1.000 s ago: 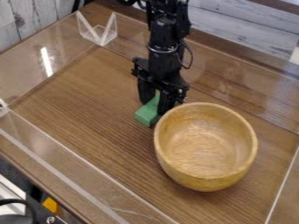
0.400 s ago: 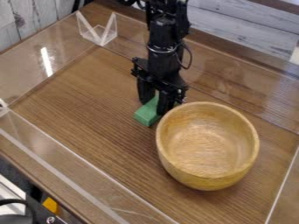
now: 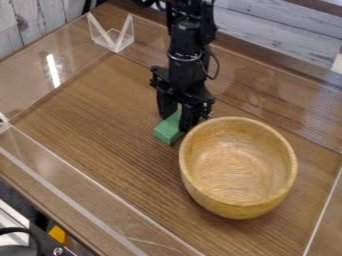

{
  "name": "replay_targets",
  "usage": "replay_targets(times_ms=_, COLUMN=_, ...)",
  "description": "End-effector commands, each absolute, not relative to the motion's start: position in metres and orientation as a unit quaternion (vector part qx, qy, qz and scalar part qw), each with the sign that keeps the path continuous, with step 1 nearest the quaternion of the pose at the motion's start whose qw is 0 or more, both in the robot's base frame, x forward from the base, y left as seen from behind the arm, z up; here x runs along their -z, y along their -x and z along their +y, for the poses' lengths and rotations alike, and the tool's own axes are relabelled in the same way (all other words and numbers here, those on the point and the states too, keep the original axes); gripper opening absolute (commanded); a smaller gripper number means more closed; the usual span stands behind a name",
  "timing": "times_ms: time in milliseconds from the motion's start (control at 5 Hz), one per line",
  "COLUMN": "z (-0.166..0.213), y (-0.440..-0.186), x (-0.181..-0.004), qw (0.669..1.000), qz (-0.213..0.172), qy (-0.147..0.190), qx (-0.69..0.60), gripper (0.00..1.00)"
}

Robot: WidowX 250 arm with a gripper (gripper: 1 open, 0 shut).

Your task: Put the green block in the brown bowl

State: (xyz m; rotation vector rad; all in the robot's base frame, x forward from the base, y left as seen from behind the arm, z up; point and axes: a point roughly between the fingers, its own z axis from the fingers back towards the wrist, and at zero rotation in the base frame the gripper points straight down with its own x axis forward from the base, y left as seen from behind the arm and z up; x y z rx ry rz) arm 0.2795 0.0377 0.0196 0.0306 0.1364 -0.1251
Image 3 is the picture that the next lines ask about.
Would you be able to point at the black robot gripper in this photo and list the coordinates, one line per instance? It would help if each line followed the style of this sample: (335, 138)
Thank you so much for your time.
(181, 86)

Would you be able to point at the green rectangular block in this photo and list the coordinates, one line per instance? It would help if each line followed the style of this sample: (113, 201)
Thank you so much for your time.
(168, 129)

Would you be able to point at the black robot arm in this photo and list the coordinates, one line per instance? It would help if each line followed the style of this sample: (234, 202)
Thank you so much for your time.
(192, 29)

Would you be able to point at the brown wooden bowl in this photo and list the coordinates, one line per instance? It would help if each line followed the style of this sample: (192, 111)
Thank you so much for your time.
(238, 167)

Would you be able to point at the yellow and black device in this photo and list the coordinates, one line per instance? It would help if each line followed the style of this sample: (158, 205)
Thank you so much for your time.
(67, 241)

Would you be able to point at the clear acrylic corner bracket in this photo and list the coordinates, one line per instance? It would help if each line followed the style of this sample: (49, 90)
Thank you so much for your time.
(116, 40)

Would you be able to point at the clear acrylic front wall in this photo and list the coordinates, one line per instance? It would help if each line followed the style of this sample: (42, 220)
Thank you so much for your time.
(102, 221)

